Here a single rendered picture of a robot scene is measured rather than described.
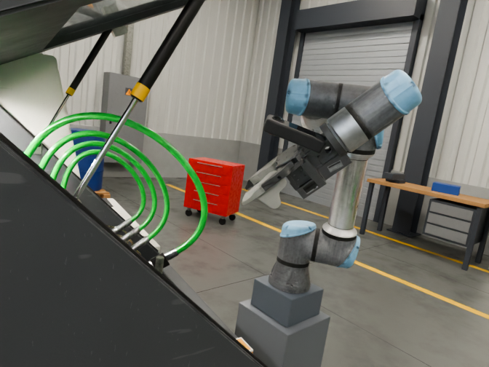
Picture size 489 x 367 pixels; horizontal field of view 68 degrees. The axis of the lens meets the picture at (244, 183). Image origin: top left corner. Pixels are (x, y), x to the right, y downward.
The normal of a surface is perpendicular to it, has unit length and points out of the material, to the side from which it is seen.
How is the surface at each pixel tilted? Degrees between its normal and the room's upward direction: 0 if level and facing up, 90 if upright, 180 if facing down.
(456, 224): 90
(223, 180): 90
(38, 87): 90
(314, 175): 103
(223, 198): 90
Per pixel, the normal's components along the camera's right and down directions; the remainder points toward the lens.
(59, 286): 0.54, 0.21
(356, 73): -0.73, 0.00
